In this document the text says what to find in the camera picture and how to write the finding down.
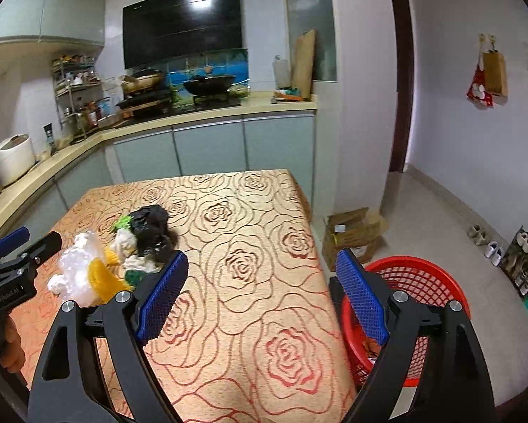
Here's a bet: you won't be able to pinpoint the wooden cutting board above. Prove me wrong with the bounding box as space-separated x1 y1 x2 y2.
291 29 318 100

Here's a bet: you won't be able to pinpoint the black gas stove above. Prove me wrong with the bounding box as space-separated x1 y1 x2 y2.
114 90 242 117

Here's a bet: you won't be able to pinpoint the person's left hand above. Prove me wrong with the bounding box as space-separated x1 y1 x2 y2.
0 317 26 375

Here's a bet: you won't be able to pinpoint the black plastic bag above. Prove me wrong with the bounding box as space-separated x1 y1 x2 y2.
127 205 179 260

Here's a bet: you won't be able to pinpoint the dark shoe rack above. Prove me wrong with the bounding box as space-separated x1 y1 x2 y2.
502 227 528 302

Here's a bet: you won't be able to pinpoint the pale green lower cabinets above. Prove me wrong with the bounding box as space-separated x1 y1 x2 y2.
0 115 315 239

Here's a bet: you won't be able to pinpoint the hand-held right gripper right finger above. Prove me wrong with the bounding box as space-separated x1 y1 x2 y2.
334 248 496 423

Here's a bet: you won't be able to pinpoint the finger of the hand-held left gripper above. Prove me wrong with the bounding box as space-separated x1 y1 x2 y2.
0 227 30 265
6 231 63 274

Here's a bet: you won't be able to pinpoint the clear plastic bag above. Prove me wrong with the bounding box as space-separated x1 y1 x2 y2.
48 231 104 307

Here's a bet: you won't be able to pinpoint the black wok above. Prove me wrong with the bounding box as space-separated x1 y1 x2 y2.
182 74 238 97

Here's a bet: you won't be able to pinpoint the tan cooking pot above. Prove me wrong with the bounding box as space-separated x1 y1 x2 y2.
122 69 165 95

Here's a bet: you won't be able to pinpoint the dark wooden door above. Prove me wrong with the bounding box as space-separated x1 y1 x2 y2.
388 0 415 173

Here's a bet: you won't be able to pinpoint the white rice cooker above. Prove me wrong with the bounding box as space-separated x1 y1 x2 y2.
0 134 36 187

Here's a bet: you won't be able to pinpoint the metal spice rack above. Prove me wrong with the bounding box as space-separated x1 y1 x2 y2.
53 55 115 139

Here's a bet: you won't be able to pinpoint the brown paper bag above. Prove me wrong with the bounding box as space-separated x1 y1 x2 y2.
481 50 508 97

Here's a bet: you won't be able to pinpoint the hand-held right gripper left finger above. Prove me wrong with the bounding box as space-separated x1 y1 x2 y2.
27 249 190 423

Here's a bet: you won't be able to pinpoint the red plastic mesh basket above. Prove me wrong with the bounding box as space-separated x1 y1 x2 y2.
339 256 472 388

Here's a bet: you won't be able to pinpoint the white paper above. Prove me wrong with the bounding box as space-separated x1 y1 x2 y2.
112 228 139 258

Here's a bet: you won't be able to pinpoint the white printed wrapper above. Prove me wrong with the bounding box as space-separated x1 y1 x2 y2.
123 256 160 274

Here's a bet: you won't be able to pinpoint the blue patterned splash guard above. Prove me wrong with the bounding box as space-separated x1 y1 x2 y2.
165 48 250 98

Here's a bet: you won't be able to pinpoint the beige kitchen countertop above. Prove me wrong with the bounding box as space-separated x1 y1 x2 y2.
0 90 318 230

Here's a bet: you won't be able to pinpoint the red hanging decoration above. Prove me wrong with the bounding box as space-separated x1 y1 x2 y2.
466 65 496 107

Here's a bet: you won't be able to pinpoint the frosted glass window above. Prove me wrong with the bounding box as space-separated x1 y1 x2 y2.
284 0 337 82

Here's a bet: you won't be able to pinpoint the black range hood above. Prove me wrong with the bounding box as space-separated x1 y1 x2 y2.
122 0 242 70

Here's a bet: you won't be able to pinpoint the open cardboard box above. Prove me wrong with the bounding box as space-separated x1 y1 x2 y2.
322 208 389 265

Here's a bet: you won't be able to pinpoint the translucent plastic bottle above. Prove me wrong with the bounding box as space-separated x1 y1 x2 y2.
272 55 293 89

